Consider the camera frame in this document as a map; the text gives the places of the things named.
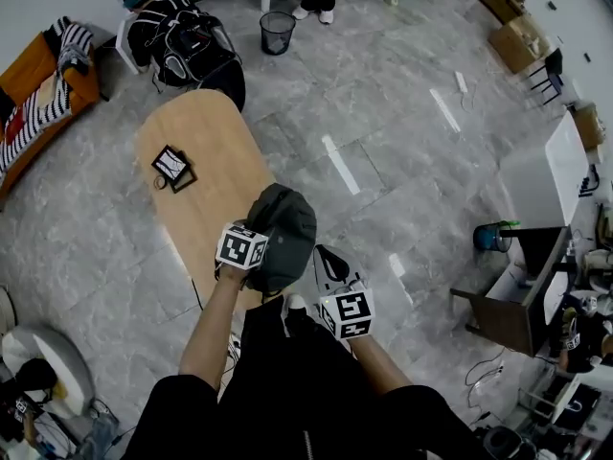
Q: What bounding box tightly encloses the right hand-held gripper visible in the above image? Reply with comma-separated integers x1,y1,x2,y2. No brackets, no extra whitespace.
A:
312,243,375,341

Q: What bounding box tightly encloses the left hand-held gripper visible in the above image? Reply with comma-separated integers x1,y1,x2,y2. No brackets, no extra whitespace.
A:
215,221,269,271

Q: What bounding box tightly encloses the dark grey backpack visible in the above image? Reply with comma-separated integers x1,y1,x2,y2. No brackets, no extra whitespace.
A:
243,182,318,296

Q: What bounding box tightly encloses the person's left forearm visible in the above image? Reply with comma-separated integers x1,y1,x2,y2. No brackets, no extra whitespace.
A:
177,270,250,380

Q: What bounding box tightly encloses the person's right forearm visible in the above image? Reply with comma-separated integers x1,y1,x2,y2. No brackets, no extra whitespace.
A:
348,335,413,397

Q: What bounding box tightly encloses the person's right shoe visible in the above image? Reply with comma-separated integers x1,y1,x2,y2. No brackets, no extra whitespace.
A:
281,293,308,337

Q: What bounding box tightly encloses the person's black clothing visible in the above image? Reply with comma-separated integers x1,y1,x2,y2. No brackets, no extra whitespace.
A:
122,294,494,460

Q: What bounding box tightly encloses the blue waste bin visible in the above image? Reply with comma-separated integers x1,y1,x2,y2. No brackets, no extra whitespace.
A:
472,220,513,254

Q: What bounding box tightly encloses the dark wooden side table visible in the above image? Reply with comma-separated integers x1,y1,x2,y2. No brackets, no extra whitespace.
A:
449,225,574,358

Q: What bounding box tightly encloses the egg-shaped floor cushion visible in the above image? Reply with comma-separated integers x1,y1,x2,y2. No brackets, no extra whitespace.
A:
0,326,97,421

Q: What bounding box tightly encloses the white cabinet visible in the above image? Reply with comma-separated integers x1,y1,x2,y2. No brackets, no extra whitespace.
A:
497,110,591,232

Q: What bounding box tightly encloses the white stool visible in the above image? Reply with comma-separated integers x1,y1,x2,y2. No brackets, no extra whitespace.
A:
116,10,145,76

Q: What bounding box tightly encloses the black white striped blanket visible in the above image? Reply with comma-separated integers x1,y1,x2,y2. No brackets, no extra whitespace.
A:
0,15,95,174

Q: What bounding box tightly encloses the tan book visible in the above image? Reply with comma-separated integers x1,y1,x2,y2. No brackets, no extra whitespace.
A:
35,77,61,109

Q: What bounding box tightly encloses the red book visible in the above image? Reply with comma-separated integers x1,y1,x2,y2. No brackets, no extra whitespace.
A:
4,107,25,136

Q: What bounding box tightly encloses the orange sofa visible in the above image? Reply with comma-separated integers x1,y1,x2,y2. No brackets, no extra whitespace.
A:
0,30,102,200

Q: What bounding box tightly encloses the large cardboard box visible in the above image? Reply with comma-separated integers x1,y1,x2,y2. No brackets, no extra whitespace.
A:
487,14,552,76

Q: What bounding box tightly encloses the black chair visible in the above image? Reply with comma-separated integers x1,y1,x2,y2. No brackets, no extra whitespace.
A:
524,47,565,107

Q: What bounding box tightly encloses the small cardboard box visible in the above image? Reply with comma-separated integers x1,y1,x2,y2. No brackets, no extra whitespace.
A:
478,0,526,23

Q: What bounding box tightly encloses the black empty picture frame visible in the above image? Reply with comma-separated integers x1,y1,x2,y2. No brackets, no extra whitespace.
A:
168,166,199,195

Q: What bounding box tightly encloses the black picture frame white print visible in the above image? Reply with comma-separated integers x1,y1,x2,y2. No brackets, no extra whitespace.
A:
150,144,191,184

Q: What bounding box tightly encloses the black wire waste bin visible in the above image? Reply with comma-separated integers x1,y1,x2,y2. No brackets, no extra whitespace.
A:
259,11,297,57

